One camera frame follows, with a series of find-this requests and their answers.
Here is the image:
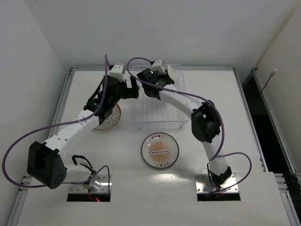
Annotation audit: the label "floral pattern plate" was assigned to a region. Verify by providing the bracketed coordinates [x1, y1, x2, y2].
[95, 104, 121, 131]
[166, 64, 179, 87]

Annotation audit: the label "orange sunburst plate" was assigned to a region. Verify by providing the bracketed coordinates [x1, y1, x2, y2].
[140, 132, 180, 170]

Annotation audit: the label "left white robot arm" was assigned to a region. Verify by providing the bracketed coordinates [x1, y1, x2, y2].
[27, 76, 139, 189]

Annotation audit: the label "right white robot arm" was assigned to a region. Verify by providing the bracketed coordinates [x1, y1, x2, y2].
[137, 68, 232, 188]

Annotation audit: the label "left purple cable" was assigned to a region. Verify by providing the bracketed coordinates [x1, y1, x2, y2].
[1, 54, 111, 189]

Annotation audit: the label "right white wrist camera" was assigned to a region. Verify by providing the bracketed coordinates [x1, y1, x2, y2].
[151, 58, 165, 74]

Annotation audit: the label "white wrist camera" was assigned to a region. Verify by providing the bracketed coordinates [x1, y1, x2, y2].
[151, 58, 165, 74]
[109, 64, 125, 82]

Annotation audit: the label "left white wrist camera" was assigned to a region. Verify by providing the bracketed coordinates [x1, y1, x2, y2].
[109, 64, 125, 82]

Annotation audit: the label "clear wire dish rack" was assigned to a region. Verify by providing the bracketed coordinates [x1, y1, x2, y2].
[131, 63, 190, 130]

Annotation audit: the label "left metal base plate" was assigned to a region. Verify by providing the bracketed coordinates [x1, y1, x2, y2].
[68, 174, 112, 194]

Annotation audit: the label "metal base plate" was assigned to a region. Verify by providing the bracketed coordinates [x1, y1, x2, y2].
[68, 174, 112, 194]
[195, 174, 239, 194]

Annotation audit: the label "black wall cable white plug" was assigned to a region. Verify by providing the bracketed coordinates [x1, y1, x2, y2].
[259, 68, 277, 95]

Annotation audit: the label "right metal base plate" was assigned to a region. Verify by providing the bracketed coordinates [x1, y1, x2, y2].
[195, 174, 239, 194]

